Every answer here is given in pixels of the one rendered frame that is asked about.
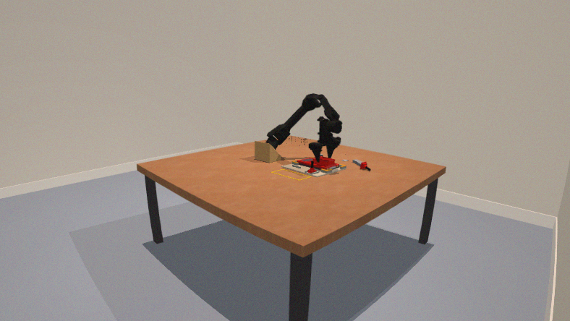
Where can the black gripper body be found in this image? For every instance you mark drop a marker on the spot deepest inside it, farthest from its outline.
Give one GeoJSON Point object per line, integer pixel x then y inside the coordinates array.
{"type": "Point", "coordinates": [319, 145]}

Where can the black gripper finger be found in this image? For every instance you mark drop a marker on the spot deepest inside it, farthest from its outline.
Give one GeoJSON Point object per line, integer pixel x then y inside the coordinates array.
{"type": "Point", "coordinates": [330, 150]}
{"type": "Point", "coordinates": [317, 154]}

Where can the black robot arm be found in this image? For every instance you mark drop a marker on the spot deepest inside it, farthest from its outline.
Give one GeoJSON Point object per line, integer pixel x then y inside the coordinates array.
{"type": "Point", "coordinates": [332, 124]}

